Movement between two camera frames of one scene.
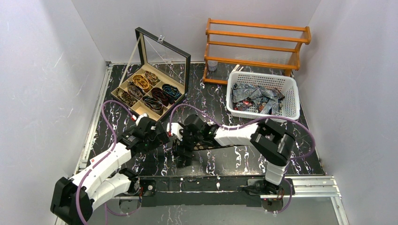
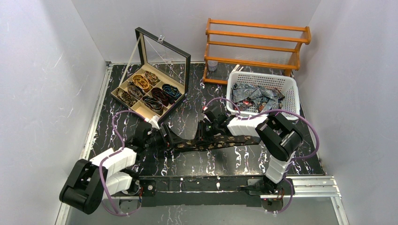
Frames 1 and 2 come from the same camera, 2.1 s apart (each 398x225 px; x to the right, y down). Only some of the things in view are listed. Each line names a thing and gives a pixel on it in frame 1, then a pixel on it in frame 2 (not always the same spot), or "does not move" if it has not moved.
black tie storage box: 161,81 does not move
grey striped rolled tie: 153,104 does not move
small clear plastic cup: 212,65 does not move
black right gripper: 182,150 → 201,133
